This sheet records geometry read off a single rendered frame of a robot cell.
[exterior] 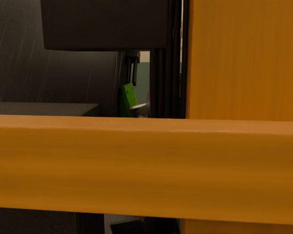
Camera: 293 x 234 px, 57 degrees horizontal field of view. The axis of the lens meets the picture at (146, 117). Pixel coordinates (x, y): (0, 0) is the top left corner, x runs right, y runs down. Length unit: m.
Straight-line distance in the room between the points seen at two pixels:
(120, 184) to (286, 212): 0.16
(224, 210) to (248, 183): 0.03
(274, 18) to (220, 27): 0.05
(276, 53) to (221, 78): 0.06
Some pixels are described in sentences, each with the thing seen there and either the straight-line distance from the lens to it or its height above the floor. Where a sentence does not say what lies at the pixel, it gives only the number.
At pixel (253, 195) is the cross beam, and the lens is 0.28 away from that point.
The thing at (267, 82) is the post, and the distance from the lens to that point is 0.30.
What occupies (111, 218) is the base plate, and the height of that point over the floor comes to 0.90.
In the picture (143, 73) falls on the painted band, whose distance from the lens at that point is 6.30.
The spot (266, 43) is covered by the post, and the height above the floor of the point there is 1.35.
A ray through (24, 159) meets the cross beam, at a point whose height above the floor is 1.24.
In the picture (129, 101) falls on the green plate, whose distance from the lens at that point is 0.66.
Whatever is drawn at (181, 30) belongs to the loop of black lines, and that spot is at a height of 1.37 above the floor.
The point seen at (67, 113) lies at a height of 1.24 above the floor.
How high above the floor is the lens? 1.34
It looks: 12 degrees down
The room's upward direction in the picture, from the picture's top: straight up
